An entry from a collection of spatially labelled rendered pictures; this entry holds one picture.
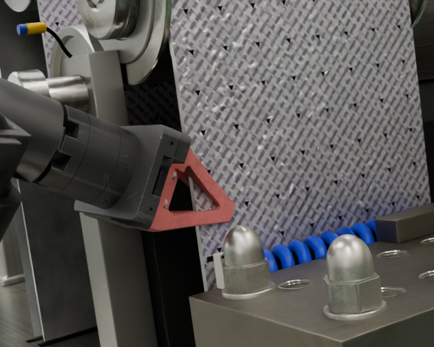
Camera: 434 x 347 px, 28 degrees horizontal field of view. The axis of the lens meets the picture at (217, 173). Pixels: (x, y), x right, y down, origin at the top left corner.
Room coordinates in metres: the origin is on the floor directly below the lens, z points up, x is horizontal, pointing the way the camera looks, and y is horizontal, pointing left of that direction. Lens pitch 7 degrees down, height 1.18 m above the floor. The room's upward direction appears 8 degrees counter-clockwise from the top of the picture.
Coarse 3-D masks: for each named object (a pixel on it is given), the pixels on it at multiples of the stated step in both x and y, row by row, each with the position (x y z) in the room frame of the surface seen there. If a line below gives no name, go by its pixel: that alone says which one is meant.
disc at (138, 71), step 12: (156, 0) 0.62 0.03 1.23; (168, 0) 0.61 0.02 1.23; (156, 12) 0.63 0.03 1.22; (168, 12) 0.62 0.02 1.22; (156, 24) 0.63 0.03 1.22; (168, 24) 0.62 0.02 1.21; (156, 36) 0.63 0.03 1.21; (96, 48) 0.72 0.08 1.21; (156, 48) 0.63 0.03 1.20; (144, 60) 0.65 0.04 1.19; (156, 60) 0.64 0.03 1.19; (132, 72) 0.67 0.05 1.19; (144, 72) 0.65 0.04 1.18; (132, 84) 0.68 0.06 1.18
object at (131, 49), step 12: (144, 0) 0.64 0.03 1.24; (144, 12) 0.64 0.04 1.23; (144, 24) 0.64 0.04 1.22; (132, 36) 0.66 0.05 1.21; (144, 36) 0.64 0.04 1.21; (108, 48) 0.70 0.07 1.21; (120, 48) 0.68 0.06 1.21; (132, 48) 0.66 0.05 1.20; (144, 48) 0.65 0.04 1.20; (168, 48) 0.66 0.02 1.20; (120, 60) 0.68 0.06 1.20; (132, 60) 0.66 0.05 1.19
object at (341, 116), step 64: (192, 64) 0.63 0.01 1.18; (256, 64) 0.66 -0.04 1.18; (320, 64) 0.69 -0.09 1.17; (384, 64) 0.73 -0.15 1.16; (192, 128) 0.63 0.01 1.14; (256, 128) 0.65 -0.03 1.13; (320, 128) 0.69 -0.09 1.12; (384, 128) 0.72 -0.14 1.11; (192, 192) 0.62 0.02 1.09; (256, 192) 0.65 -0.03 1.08; (320, 192) 0.68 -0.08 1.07; (384, 192) 0.72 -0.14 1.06
